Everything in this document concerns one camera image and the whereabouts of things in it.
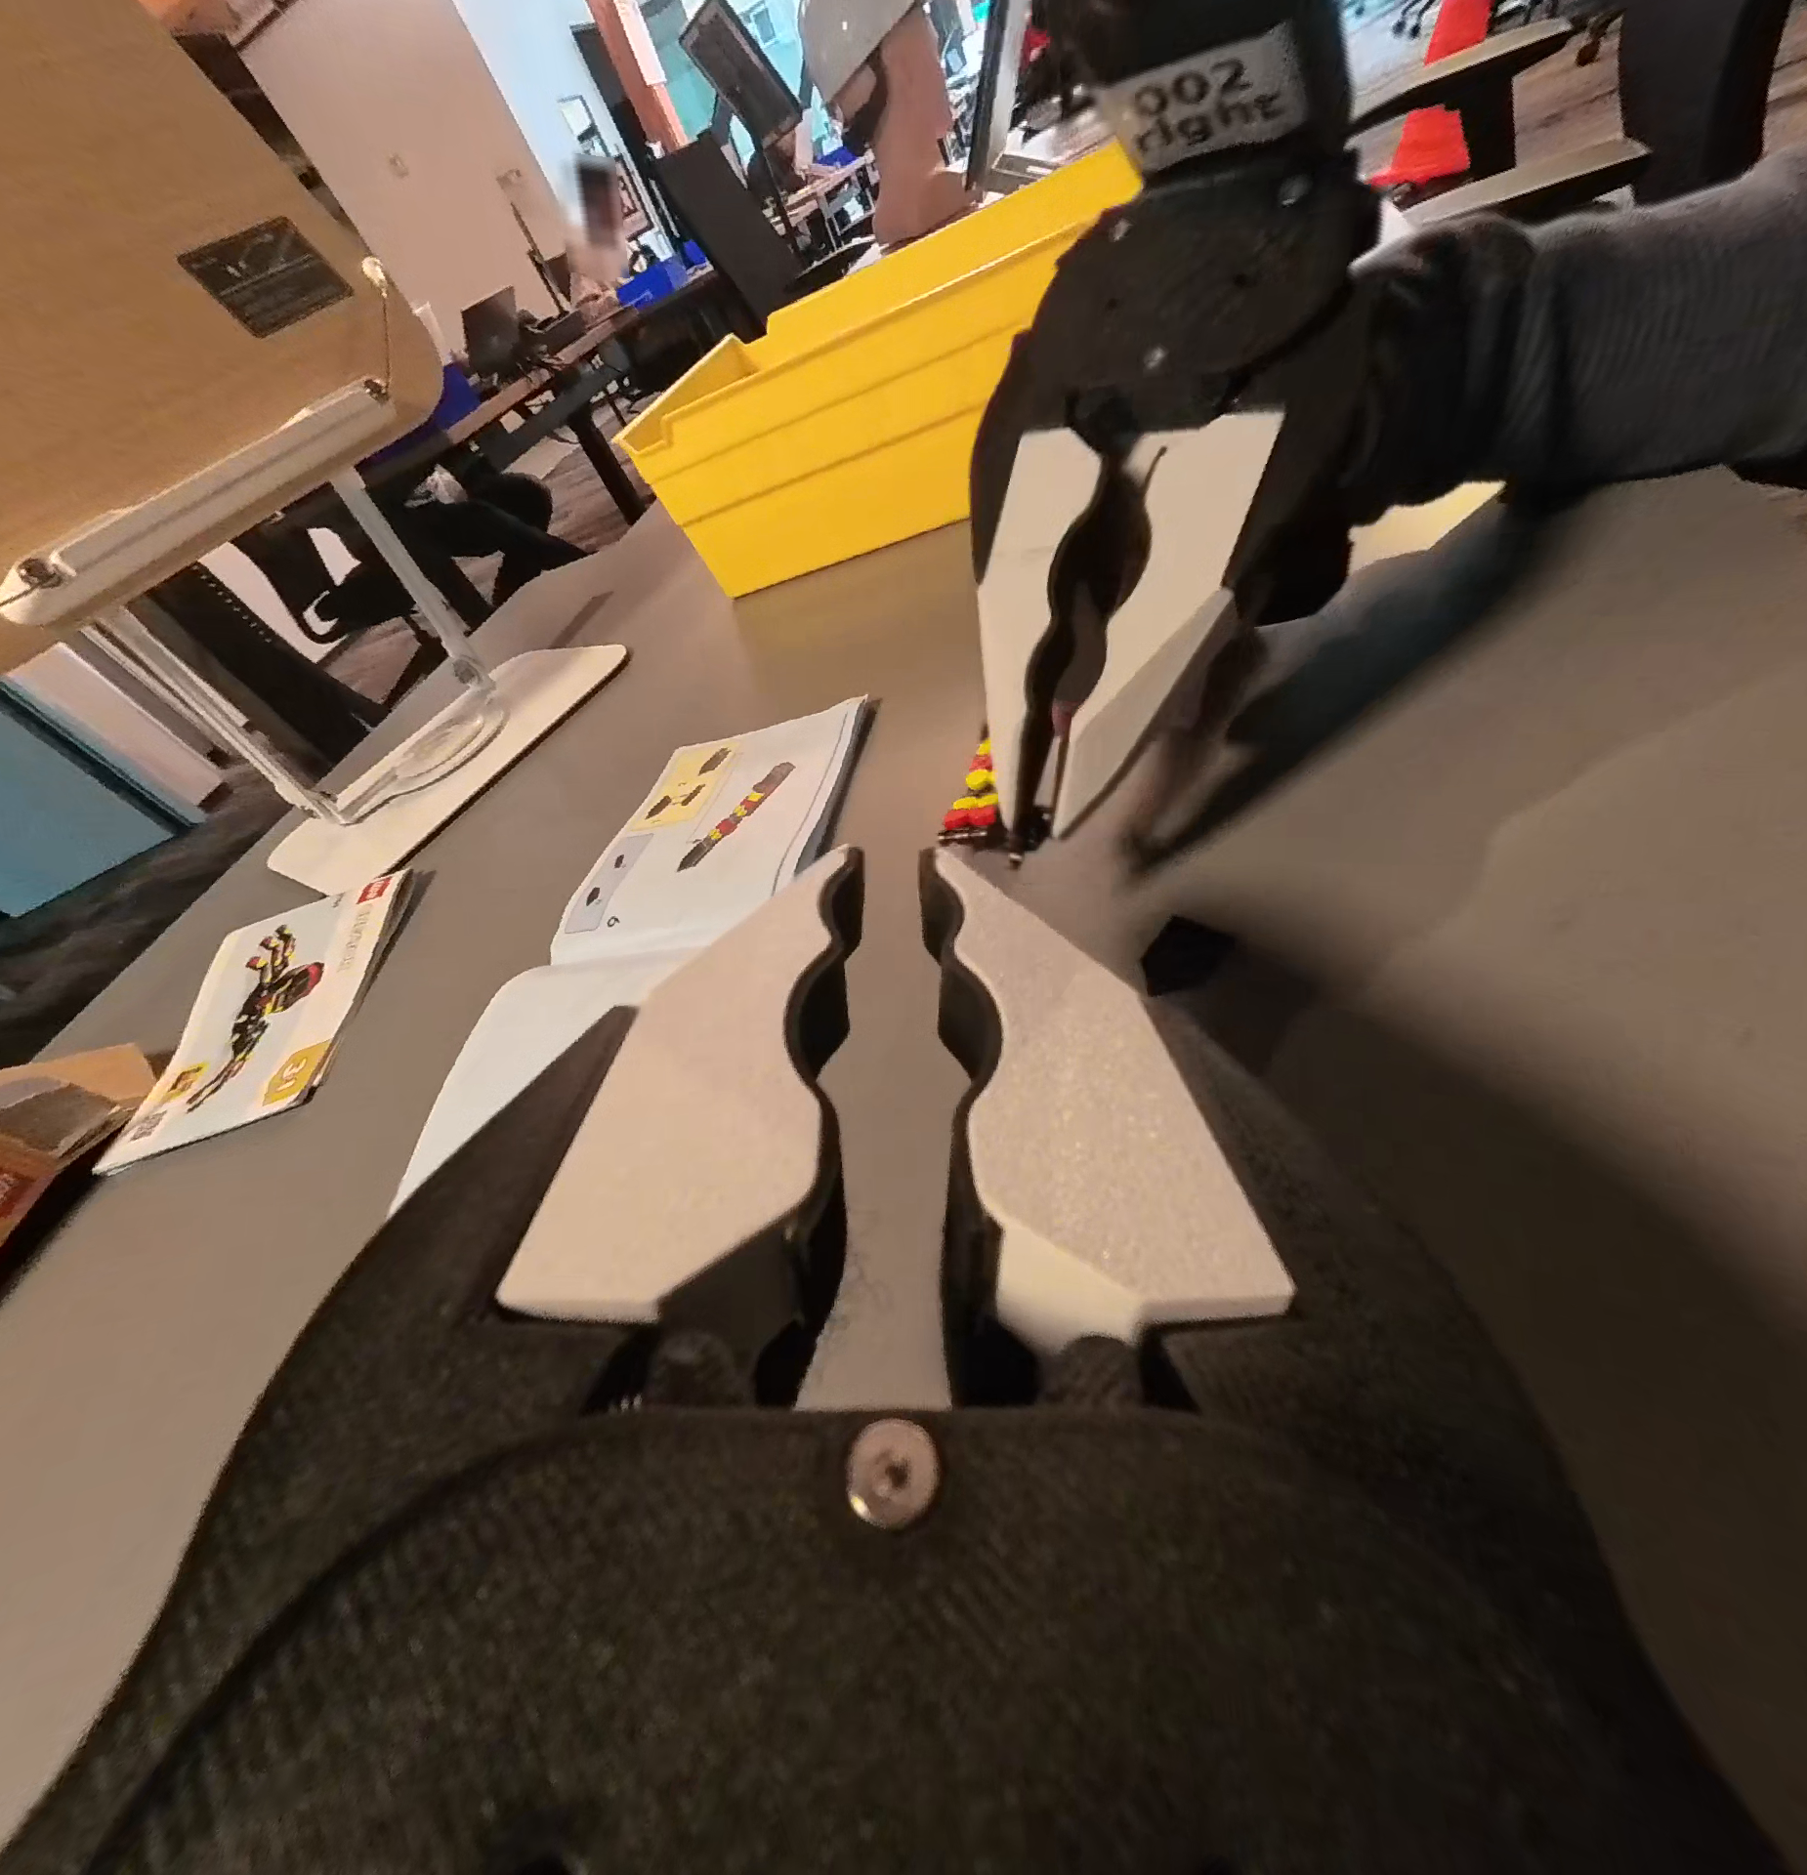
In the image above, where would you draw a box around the wooden laptop stand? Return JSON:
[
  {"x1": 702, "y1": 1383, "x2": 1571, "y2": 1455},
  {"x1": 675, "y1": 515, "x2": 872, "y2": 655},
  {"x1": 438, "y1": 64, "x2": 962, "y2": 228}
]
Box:
[{"x1": 0, "y1": 0, "x2": 632, "y2": 891}]

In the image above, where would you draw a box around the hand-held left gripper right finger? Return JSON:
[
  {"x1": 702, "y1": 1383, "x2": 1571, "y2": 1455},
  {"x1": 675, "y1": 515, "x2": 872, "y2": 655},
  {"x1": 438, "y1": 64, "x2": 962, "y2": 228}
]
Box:
[{"x1": 917, "y1": 851, "x2": 1301, "y2": 1346}]

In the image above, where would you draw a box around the orange traffic cone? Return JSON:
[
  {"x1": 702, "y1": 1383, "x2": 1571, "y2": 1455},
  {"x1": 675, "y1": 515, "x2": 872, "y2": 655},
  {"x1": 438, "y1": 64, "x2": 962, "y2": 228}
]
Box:
[{"x1": 1393, "y1": 0, "x2": 1501, "y2": 185}]

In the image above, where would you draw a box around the brown cardboard box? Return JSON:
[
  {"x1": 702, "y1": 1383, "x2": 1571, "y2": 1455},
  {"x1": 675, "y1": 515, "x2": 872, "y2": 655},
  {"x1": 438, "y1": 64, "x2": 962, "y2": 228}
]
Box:
[{"x1": 0, "y1": 1046, "x2": 175, "y2": 1291}]

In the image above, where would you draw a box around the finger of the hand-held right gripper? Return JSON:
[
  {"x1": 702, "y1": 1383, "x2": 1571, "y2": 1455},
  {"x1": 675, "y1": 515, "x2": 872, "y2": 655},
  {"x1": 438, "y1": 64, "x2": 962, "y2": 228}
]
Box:
[
  {"x1": 1052, "y1": 411, "x2": 1287, "y2": 844},
  {"x1": 973, "y1": 430, "x2": 1111, "y2": 864}
]

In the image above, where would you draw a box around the closed lego instruction booklet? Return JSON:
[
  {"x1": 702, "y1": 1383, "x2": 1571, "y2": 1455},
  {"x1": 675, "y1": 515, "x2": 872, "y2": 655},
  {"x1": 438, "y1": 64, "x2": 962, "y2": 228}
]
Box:
[{"x1": 97, "y1": 868, "x2": 418, "y2": 1179}]

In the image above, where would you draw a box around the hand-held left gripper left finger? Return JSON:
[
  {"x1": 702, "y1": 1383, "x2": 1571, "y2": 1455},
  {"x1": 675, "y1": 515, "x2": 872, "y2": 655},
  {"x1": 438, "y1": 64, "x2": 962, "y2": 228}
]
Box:
[{"x1": 494, "y1": 844, "x2": 863, "y2": 1324}]

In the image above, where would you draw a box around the long red yellow lego assembly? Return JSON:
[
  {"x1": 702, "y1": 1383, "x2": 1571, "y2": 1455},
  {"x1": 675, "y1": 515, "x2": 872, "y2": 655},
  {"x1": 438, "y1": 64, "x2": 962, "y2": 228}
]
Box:
[{"x1": 938, "y1": 725, "x2": 1058, "y2": 872}]

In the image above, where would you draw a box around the open lego instruction booklet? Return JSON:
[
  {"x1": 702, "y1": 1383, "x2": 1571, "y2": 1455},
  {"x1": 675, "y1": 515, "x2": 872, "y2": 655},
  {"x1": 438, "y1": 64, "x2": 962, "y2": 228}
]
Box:
[{"x1": 391, "y1": 698, "x2": 877, "y2": 1219}]

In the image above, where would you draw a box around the black monitor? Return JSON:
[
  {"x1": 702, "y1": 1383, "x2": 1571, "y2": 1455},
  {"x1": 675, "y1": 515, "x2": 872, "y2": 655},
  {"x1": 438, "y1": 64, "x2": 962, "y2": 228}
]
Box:
[{"x1": 676, "y1": 0, "x2": 804, "y2": 148}]

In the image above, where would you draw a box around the yellow plastic tray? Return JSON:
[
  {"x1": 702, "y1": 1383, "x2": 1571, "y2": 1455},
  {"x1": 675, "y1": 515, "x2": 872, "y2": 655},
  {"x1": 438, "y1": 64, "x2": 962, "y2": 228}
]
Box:
[{"x1": 615, "y1": 141, "x2": 1147, "y2": 602}]

